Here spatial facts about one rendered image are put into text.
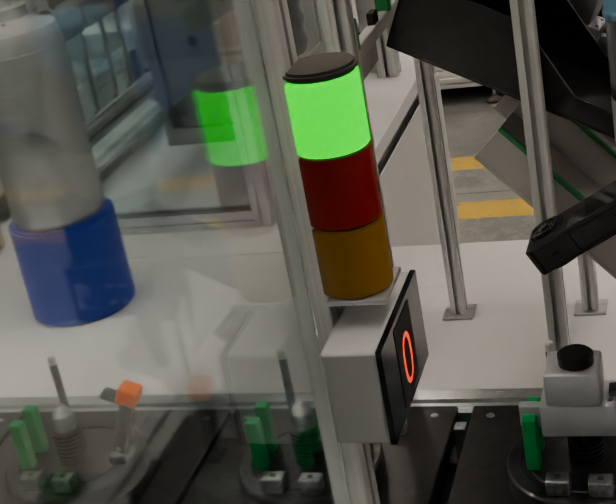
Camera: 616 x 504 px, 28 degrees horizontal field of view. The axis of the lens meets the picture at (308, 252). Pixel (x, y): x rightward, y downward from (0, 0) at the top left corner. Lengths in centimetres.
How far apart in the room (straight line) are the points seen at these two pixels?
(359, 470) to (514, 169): 44
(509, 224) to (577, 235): 309
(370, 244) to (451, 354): 77
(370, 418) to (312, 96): 21
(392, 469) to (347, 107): 48
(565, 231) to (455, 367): 58
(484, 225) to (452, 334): 249
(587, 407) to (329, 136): 39
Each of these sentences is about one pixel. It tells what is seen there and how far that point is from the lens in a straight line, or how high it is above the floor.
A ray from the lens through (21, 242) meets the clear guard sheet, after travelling 51.
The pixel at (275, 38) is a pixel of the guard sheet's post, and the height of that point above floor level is 144.
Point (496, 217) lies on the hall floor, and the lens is 415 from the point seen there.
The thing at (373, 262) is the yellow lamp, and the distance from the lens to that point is 82.
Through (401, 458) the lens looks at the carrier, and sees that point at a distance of 119.
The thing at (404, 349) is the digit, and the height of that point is 121.
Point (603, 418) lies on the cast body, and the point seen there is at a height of 104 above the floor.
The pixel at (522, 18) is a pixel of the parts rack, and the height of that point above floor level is 133.
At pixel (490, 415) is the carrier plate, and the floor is 97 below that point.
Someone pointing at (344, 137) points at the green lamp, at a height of 137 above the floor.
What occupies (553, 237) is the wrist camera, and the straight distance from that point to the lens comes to 100.
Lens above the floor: 162
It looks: 23 degrees down
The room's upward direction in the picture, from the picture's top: 11 degrees counter-clockwise
